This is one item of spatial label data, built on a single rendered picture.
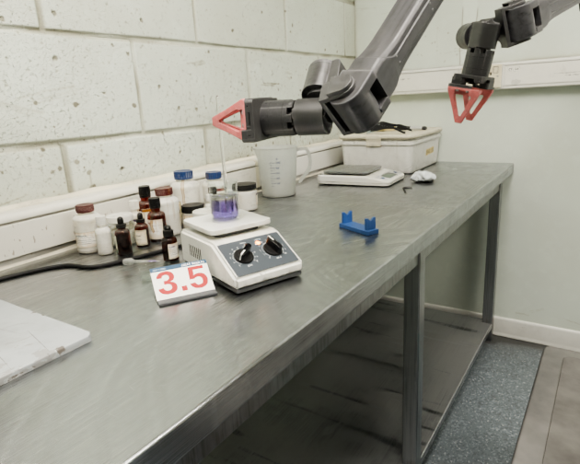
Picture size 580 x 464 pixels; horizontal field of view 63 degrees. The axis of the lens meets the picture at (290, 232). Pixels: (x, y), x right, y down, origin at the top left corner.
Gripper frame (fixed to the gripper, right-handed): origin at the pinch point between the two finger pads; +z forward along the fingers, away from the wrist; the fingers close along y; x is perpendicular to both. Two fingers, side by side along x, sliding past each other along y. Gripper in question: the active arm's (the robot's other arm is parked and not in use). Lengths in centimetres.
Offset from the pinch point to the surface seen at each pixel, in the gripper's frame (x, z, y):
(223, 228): 16.9, -3.0, 7.0
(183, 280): 23.6, 0.8, 14.1
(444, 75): -9, -27, -135
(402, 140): 14, -16, -104
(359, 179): 23, -5, -79
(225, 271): 22.3, -5.5, 12.0
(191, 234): 18.8, 4.6, 4.9
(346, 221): 24.5, -14.2, -28.7
